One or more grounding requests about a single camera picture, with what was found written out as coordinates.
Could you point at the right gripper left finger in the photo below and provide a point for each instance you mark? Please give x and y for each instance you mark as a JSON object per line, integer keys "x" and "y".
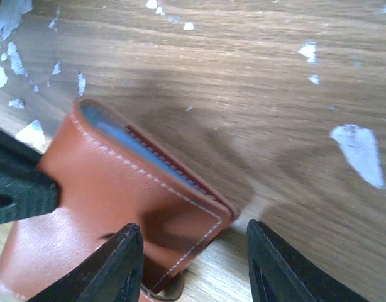
{"x": 112, "y": 273}

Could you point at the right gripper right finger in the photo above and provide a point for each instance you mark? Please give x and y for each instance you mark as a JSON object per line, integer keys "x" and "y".
{"x": 279, "y": 272}

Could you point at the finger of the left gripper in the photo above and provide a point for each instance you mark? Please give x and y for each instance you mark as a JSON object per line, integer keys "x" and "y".
{"x": 25, "y": 192}

